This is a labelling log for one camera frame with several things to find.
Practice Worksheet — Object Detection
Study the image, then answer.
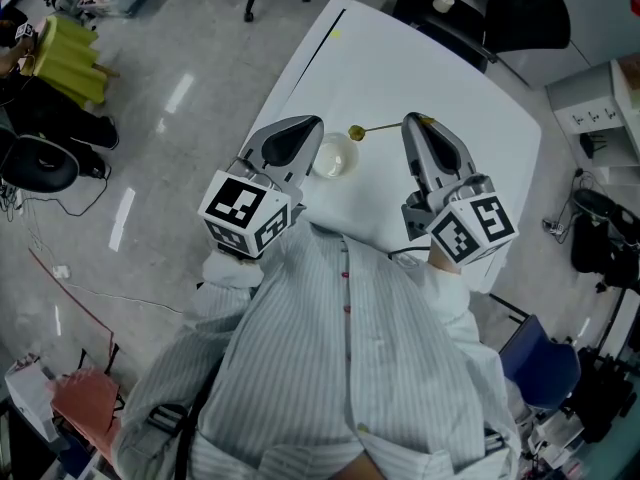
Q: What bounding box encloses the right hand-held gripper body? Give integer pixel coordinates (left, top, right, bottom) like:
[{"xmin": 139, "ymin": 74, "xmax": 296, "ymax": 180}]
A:
[{"xmin": 400, "ymin": 173, "xmax": 520, "ymax": 269}]

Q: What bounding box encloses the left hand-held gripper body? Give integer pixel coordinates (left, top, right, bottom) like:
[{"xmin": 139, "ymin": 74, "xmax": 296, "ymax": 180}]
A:
[{"xmin": 197, "ymin": 152, "xmax": 307, "ymax": 261}]

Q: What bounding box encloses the small golden spoon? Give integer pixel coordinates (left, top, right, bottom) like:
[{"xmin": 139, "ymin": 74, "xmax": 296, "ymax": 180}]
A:
[{"xmin": 347, "ymin": 114, "xmax": 437, "ymax": 142}]

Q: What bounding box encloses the person's right forearm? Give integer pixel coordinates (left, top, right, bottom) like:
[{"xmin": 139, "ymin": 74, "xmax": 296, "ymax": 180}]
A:
[{"xmin": 414, "ymin": 245, "xmax": 484, "ymax": 339}]

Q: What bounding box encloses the person's left forearm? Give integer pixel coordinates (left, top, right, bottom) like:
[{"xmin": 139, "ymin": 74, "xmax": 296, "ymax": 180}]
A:
[{"xmin": 197, "ymin": 250, "xmax": 266, "ymax": 329}]

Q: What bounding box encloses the black bag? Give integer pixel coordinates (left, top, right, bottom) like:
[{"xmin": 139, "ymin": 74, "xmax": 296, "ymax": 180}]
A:
[{"xmin": 569, "ymin": 187, "xmax": 640, "ymax": 292}]

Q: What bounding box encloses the black router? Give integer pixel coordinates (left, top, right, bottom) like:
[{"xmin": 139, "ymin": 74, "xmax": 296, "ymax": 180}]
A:
[{"xmin": 578, "ymin": 132, "xmax": 610, "ymax": 160}]

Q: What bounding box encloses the white cabinet with hooks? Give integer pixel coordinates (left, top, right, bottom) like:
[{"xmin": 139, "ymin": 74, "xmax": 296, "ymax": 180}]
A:
[{"xmin": 546, "ymin": 57, "xmax": 640, "ymax": 185}]

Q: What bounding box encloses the blue chair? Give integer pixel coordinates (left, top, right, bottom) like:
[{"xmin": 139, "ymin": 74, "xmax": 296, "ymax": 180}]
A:
[{"xmin": 498, "ymin": 314, "xmax": 583, "ymax": 413}]

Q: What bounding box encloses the black chair with backrest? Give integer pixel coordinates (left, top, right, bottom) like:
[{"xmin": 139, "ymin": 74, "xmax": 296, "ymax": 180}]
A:
[{"xmin": 392, "ymin": 0, "xmax": 572, "ymax": 75}]

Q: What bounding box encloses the operator in white shirt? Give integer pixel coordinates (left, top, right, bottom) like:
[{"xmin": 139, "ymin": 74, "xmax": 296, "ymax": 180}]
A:
[{"xmin": 112, "ymin": 220, "xmax": 524, "ymax": 480}]

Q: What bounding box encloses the red floor tape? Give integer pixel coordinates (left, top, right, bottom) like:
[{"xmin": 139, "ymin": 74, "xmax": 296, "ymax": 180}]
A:
[{"xmin": 28, "ymin": 247, "xmax": 121, "ymax": 364}]

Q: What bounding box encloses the black round stool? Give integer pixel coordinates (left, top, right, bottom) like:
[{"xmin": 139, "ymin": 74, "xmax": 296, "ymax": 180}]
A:
[{"xmin": 0, "ymin": 134, "xmax": 81, "ymax": 195}]

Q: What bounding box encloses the salmon pleated cloth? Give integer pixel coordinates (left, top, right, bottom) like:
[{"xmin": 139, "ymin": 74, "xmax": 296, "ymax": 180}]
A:
[{"xmin": 49, "ymin": 366, "xmax": 125, "ymax": 464}]

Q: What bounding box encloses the person's head and neck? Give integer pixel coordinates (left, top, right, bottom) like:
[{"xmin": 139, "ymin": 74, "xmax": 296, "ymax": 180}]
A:
[{"xmin": 332, "ymin": 450, "xmax": 396, "ymax": 480}]

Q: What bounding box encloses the white box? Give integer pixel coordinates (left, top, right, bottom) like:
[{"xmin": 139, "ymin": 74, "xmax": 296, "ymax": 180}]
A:
[{"xmin": 3, "ymin": 353, "xmax": 62, "ymax": 444}]

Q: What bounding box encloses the white floor cable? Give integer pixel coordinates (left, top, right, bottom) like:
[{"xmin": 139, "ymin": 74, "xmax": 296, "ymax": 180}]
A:
[{"xmin": 64, "ymin": 280, "xmax": 184, "ymax": 315}]

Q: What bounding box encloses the black floor cable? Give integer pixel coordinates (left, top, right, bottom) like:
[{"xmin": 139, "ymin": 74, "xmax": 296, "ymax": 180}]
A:
[{"xmin": 22, "ymin": 165, "xmax": 112, "ymax": 218}]

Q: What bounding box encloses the black shoulder strap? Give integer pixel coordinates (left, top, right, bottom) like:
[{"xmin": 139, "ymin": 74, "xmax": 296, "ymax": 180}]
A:
[{"xmin": 144, "ymin": 362, "xmax": 226, "ymax": 480}]

